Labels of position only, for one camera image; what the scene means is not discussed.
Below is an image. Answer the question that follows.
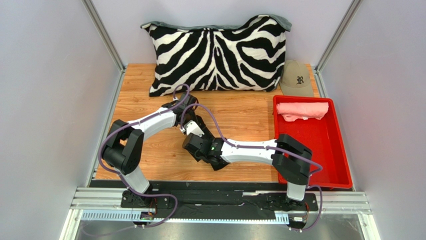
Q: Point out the black t-shirt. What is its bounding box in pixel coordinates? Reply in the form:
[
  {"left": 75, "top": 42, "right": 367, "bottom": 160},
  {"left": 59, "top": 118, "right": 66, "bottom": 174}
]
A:
[{"left": 191, "top": 115, "right": 229, "bottom": 171}]

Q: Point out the right aluminium frame post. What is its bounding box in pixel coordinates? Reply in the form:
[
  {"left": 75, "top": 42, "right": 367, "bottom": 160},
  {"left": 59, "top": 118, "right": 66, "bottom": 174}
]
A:
[{"left": 315, "top": 0, "right": 363, "bottom": 72}]

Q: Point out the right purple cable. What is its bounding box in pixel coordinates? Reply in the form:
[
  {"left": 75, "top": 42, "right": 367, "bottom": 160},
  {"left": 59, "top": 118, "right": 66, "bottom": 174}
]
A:
[{"left": 178, "top": 103, "right": 324, "bottom": 233}]

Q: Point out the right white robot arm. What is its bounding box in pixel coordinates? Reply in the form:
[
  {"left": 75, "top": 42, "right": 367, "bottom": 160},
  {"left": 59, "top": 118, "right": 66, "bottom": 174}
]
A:
[{"left": 182, "top": 133, "right": 314, "bottom": 202}]

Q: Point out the beige baseball cap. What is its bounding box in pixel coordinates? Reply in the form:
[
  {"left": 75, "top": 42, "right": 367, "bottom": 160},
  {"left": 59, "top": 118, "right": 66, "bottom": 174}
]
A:
[{"left": 279, "top": 60, "right": 314, "bottom": 97}]

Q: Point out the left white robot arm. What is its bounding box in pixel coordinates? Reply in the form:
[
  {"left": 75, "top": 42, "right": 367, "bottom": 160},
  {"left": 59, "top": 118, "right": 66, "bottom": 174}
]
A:
[{"left": 98, "top": 93, "right": 198, "bottom": 194}]

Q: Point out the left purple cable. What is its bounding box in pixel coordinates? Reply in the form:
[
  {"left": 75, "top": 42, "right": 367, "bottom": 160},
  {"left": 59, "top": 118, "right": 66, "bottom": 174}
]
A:
[{"left": 98, "top": 83, "right": 191, "bottom": 238}]

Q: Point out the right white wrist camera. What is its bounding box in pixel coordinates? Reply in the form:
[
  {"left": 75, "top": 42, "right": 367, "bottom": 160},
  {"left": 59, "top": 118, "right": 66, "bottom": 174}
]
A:
[{"left": 180, "top": 120, "right": 205, "bottom": 137}]

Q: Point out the zebra striped pillow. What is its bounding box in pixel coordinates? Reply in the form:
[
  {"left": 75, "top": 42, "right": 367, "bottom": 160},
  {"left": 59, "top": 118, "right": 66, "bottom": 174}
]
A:
[{"left": 141, "top": 14, "right": 293, "bottom": 97}]

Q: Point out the purple cable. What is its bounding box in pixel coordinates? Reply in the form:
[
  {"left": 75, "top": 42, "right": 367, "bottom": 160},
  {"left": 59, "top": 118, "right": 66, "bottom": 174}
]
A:
[
  {"left": 178, "top": 103, "right": 324, "bottom": 233},
  {"left": 98, "top": 83, "right": 191, "bottom": 238}
]

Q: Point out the aluminium frame post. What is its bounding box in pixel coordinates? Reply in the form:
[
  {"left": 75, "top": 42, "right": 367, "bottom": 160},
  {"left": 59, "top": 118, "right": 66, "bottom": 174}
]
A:
[
  {"left": 315, "top": 0, "right": 363, "bottom": 72},
  {"left": 81, "top": 0, "right": 126, "bottom": 73}
]

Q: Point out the red plastic tray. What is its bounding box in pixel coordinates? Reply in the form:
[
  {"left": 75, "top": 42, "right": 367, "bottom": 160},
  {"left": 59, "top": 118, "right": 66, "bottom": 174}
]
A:
[{"left": 272, "top": 95, "right": 353, "bottom": 189}]

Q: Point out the rolled pink t-shirt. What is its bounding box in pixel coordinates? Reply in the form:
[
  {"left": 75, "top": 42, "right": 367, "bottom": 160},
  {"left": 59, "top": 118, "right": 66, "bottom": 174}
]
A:
[{"left": 276, "top": 102, "right": 329, "bottom": 122}]

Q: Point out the left aluminium frame post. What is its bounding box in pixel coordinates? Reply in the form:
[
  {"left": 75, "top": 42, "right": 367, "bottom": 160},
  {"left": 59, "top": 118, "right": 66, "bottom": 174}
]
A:
[{"left": 81, "top": 0, "right": 126, "bottom": 73}]

